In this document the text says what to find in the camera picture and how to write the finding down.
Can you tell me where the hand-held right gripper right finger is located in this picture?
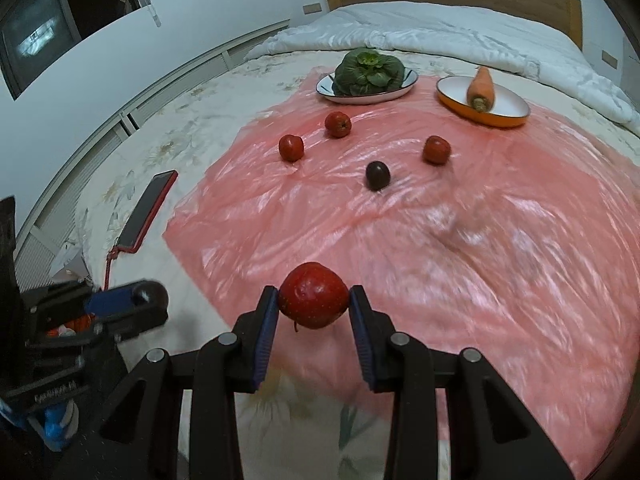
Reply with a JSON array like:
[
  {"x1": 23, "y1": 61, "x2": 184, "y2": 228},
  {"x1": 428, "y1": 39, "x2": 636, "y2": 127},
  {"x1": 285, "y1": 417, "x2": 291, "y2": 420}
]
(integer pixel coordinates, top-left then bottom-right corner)
[{"x1": 348, "y1": 285, "x2": 576, "y2": 480}]

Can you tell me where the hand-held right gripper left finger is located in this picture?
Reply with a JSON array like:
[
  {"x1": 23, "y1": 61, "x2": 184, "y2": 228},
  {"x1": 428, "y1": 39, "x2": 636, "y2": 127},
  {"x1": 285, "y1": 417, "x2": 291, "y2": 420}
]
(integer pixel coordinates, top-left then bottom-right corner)
[{"x1": 52, "y1": 285, "x2": 281, "y2": 480}]

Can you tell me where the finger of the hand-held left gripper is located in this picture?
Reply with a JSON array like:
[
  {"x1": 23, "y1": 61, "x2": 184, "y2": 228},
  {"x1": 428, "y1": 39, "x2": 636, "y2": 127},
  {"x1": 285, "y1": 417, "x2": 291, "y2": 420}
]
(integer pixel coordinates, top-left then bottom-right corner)
[
  {"x1": 82, "y1": 280, "x2": 170, "y2": 339},
  {"x1": 20, "y1": 280, "x2": 93, "y2": 322}
]

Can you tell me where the red apple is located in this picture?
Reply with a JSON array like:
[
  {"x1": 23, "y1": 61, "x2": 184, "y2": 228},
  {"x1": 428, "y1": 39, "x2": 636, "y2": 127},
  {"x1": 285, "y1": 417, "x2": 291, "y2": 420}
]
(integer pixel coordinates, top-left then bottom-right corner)
[
  {"x1": 278, "y1": 261, "x2": 350, "y2": 331},
  {"x1": 422, "y1": 135, "x2": 452, "y2": 165},
  {"x1": 324, "y1": 111, "x2": 352, "y2": 139},
  {"x1": 278, "y1": 134, "x2": 305, "y2": 162}
]

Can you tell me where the dark plum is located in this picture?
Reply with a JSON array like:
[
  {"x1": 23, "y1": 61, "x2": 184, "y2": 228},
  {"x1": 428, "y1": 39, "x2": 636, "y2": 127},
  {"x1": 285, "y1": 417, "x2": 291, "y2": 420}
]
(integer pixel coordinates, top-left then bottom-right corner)
[{"x1": 365, "y1": 160, "x2": 392, "y2": 191}]

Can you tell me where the person's left hand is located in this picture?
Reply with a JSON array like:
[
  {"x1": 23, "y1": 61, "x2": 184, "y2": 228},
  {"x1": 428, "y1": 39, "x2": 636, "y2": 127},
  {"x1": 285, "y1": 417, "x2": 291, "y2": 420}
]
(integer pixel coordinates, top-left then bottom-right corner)
[{"x1": 30, "y1": 400, "x2": 81, "y2": 453}]

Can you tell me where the small orange object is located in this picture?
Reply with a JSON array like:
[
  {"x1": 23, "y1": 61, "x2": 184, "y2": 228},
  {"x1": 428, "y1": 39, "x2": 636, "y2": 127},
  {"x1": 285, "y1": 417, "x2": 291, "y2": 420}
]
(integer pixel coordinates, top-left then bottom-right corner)
[{"x1": 47, "y1": 312, "x2": 96, "y2": 338}]

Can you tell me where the red phone charm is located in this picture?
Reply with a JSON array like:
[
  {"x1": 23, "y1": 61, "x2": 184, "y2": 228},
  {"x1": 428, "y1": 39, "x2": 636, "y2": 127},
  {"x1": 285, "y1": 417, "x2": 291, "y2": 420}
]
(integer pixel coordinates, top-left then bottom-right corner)
[{"x1": 102, "y1": 247, "x2": 121, "y2": 291}]

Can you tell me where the dark upright object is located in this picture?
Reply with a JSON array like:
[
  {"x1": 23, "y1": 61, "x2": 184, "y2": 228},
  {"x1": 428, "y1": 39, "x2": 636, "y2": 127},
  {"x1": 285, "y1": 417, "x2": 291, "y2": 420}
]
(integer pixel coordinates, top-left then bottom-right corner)
[{"x1": 0, "y1": 196, "x2": 21, "y2": 311}]

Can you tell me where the phone in red case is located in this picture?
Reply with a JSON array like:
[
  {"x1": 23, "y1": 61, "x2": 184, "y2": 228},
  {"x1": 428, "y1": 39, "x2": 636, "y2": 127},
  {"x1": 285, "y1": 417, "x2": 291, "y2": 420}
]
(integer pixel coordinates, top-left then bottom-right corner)
[{"x1": 115, "y1": 170, "x2": 179, "y2": 254}]

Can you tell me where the pink plastic sheet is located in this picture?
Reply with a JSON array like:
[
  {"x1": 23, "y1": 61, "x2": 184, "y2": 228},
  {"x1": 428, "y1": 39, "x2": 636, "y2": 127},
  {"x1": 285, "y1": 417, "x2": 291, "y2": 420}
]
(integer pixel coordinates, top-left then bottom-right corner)
[{"x1": 164, "y1": 65, "x2": 640, "y2": 480}]

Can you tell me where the white plate with blue rim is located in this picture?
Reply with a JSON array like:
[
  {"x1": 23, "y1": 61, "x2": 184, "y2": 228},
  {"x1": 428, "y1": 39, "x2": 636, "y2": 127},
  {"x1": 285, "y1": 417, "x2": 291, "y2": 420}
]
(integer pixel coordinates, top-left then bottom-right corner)
[{"x1": 315, "y1": 66, "x2": 419, "y2": 106}]

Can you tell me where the dark window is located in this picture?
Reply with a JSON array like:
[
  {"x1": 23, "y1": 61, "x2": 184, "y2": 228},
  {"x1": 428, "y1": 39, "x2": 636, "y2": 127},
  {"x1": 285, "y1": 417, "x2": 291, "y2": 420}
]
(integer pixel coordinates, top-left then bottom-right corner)
[{"x1": 0, "y1": 0, "x2": 151, "y2": 101}]

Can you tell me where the green leafy vegetable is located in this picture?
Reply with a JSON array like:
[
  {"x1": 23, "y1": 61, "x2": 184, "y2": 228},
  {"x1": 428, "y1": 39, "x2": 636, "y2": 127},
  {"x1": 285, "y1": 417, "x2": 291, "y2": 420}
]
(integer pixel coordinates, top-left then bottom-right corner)
[{"x1": 333, "y1": 47, "x2": 406, "y2": 97}]

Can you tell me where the orange plate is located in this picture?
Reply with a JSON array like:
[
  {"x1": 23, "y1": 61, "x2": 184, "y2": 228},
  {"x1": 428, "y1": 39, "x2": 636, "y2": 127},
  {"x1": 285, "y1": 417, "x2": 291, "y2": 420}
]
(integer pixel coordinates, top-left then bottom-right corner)
[{"x1": 436, "y1": 76, "x2": 531, "y2": 128}]

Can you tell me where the carrot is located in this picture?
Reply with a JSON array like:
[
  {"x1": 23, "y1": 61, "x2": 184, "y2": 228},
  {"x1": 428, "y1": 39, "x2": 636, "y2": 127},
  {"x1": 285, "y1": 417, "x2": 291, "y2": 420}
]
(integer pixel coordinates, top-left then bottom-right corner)
[{"x1": 466, "y1": 66, "x2": 496, "y2": 112}]

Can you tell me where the white duvet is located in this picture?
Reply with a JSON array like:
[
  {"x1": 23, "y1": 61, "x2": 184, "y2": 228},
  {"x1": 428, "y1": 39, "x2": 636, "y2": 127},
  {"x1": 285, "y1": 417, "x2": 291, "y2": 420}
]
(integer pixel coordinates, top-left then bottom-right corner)
[{"x1": 242, "y1": 2, "x2": 640, "y2": 136}]

